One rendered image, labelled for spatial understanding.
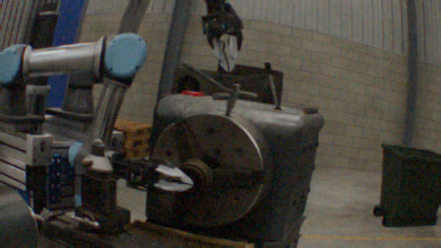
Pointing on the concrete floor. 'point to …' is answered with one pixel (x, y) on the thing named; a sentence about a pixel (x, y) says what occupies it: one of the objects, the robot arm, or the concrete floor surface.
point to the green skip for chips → (409, 187)
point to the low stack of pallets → (133, 141)
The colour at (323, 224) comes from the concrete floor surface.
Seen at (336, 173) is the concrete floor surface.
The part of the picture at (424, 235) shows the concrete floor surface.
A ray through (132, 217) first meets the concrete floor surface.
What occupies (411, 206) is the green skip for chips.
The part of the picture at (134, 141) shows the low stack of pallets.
